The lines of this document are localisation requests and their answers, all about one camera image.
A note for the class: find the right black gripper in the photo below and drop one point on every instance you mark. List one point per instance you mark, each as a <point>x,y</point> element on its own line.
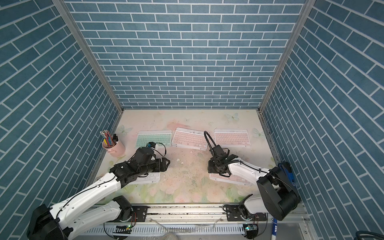
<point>210,163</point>

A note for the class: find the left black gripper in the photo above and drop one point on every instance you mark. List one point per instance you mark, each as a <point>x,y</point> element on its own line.
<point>164,166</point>

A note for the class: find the pink keyboard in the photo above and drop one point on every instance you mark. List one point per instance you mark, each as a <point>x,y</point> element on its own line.
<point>231,180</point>
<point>232,138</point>
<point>189,139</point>

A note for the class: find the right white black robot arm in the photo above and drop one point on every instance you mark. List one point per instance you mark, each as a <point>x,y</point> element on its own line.
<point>278,197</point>

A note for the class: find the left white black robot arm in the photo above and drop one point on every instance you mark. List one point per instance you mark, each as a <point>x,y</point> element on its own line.
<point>75,215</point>

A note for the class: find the white key keyboard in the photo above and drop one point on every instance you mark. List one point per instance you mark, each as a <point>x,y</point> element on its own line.
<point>151,178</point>

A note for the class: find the green key keyboard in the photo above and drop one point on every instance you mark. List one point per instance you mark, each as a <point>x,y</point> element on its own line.
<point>160,136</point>

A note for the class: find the pink pen cup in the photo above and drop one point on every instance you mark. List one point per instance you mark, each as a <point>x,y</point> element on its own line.
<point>118,150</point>

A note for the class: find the coloured pens bundle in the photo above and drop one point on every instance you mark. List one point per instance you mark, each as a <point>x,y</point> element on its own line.
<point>109,140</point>

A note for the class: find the blue stapler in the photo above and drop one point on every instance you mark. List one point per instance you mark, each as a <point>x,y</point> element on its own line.
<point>286,167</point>

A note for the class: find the blue white marker pen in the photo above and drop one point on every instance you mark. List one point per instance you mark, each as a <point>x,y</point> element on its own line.
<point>274,229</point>

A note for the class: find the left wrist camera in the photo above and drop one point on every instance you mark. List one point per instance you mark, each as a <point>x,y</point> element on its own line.
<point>151,145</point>

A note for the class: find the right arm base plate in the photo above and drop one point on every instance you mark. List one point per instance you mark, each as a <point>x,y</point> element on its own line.
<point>237,213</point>

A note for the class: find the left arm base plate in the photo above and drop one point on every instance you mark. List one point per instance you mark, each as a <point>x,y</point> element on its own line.
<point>136,214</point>

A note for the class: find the aluminium front rail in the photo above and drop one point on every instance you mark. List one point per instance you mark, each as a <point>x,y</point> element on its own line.
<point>188,213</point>

